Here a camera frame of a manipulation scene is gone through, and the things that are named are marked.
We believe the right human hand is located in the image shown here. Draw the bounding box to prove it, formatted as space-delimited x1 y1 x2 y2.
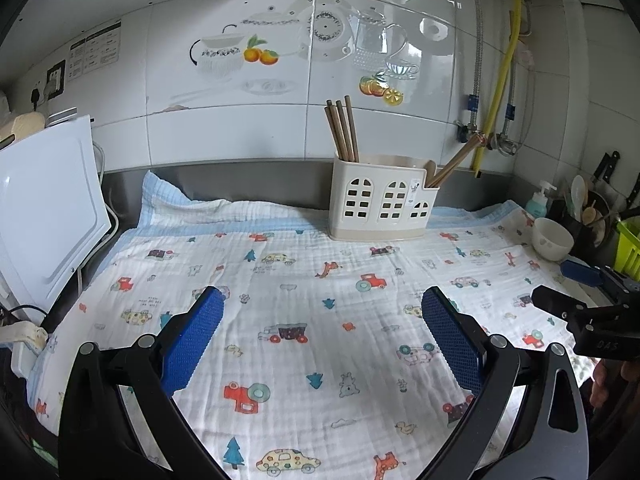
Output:
589 360 639 408

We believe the yellow gas hose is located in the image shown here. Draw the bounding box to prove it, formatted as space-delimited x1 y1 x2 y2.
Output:
470 0 524 177

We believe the teal soap dispenser bottle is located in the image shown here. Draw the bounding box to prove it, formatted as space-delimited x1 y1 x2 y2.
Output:
525 180 556 219

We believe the printed white cloth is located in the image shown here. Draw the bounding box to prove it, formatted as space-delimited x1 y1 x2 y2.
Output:
26 174 586 479

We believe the black knife handle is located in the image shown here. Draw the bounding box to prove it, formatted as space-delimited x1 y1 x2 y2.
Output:
589 150 620 190

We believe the wooden chopstick in holder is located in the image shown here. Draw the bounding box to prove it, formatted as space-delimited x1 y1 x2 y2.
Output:
326 100 352 162
324 100 349 162
336 101 352 162
424 134 482 189

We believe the black wall socket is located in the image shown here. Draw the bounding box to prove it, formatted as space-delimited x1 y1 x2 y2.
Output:
44 60 66 100

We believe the light brown wooden chopstick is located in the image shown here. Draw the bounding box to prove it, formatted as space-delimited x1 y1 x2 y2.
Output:
344 96 360 162

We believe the white house-shaped utensil holder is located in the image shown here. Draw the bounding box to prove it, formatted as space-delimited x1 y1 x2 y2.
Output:
329 155 438 242

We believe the white ceramic bowl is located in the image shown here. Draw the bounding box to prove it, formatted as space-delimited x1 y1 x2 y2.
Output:
532 218 574 262

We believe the lime green plastic basket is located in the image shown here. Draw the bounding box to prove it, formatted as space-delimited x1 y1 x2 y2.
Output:
614 217 640 282

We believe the white plastic spoon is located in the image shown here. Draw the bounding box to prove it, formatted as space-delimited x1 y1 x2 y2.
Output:
570 174 588 222

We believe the metal water valve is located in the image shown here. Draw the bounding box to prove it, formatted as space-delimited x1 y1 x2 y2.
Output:
454 118 518 157

